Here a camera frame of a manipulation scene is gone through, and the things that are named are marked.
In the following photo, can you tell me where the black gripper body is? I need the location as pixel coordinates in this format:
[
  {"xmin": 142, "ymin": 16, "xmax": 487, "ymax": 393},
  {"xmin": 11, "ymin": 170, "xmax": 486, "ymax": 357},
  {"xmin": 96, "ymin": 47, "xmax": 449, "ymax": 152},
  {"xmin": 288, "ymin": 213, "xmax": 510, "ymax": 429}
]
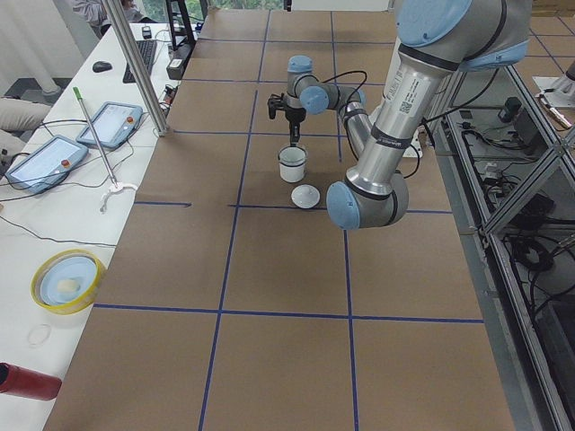
[{"xmin": 285, "ymin": 106, "xmax": 306, "ymax": 140}]

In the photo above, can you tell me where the white enamel lid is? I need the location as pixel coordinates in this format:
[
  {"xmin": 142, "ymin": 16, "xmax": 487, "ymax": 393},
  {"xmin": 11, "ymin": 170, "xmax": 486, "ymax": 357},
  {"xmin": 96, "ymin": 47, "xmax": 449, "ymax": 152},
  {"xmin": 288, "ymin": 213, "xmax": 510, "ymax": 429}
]
[{"xmin": 291, "ymin": 184, "xmax": 321, "ymax": 209}]

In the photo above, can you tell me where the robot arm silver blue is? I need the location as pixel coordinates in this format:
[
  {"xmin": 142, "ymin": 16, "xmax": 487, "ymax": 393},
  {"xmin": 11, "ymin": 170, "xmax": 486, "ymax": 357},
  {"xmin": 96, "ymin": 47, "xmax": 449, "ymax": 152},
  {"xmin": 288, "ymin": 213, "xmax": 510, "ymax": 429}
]
[{"xmin": 282, "ymin": 1, "xmax": 533, "ymax": 230}]

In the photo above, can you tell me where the white enamel mug blue rim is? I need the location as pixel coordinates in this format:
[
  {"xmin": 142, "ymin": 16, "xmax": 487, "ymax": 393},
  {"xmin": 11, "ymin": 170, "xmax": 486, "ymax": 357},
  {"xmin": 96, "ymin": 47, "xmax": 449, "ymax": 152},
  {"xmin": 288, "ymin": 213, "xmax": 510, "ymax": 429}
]
[{"xmin": 277, "ymin": 144, "xmax": 311, "ymax": 184}]

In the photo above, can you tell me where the black box device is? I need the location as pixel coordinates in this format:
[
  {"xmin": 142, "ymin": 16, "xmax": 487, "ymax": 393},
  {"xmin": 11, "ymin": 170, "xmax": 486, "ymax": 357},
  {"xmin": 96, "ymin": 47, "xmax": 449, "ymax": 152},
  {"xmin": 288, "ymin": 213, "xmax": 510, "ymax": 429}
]
[{"xmin": 166, "ymin": 44, "xmax": 192, "ymax": 80}]

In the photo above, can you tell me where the black keyboard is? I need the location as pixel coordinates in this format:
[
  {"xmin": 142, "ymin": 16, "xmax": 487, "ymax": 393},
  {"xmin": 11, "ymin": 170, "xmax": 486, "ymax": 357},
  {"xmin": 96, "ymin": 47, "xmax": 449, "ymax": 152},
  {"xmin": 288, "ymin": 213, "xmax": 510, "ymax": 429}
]
[{"xmin": 122, "ymin": 39, "xmax": 158, "ymax": 84}]

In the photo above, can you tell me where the teach pendant far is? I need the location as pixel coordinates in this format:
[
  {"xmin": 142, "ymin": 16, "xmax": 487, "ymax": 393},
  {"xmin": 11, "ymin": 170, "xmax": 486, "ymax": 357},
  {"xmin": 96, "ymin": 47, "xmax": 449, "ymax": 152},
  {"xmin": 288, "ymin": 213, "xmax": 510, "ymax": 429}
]
[{"xmin": 91, "ymin": 101, "xmax": 144, "ymax": 151}]

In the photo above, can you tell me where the teach pendant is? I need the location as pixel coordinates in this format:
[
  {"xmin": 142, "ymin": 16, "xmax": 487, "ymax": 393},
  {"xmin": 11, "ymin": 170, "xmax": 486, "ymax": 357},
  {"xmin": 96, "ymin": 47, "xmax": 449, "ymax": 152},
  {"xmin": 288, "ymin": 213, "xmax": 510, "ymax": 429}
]
[
  {"xmin": 91, "ymin": 101, "xmax": 144, "ymax": 151},
  {"xmin": 5, "ymin": 135, "xmax": 88, "ymax": 194}
]

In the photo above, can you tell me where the black computer mouse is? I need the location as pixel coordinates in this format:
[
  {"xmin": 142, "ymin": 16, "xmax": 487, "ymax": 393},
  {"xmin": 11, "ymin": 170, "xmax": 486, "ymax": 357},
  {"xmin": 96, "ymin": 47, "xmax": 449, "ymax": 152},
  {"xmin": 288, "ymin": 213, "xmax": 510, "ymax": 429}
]
[{"xmin": 92, "ymin": 61, "xmax": 113, "ymax": 74}]

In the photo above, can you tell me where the teach pendant near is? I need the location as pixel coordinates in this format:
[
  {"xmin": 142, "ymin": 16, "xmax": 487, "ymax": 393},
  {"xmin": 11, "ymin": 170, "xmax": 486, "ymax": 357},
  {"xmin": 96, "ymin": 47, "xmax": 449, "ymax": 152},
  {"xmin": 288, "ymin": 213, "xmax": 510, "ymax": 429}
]
[{"xmin": 5, "ymin": 135, "xmax": 88, "ymax": 194}]

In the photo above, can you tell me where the yellow tape roll with bowl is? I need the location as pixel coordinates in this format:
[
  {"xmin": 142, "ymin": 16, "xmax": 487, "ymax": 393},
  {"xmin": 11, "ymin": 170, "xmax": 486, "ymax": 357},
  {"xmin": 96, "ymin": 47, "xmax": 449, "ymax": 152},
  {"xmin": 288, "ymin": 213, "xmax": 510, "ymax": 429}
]
[{"xmin": 31, "ymin": 249, "xmax": 106, "ymax": 315}]

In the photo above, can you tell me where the red bottle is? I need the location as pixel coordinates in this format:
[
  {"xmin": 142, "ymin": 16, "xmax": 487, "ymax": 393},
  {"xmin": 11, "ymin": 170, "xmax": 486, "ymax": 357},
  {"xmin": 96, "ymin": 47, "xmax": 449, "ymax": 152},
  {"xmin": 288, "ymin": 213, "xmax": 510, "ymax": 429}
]
[{"xmin": 1, "ymin": 363, "xmax": 62, "ymax": 400}]

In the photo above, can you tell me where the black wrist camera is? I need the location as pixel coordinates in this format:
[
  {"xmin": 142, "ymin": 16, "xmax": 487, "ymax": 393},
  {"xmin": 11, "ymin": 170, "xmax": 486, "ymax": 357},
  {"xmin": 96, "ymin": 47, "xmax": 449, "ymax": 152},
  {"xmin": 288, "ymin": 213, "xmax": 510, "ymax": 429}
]
[{"xmin": 267, "ymin": 93, "xmax": 285, "ymax": 120}]

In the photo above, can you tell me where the grabber stick green handle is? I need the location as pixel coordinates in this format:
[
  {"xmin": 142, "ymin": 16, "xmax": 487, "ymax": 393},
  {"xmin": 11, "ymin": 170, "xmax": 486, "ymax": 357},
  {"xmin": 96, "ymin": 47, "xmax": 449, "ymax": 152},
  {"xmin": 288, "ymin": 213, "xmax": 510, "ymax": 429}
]
[{"xmin": 73, "ymin": 86, "xmax": 137, "ymax": 214}]

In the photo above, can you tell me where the grey metal frame post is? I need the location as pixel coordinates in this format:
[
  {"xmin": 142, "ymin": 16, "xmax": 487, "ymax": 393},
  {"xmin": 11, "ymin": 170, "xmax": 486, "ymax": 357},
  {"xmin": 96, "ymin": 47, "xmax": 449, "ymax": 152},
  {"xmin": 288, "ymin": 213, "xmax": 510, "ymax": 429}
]
[{"xmin": 102, "ymin": 0, "xmax": 169, "ymax": 136}]

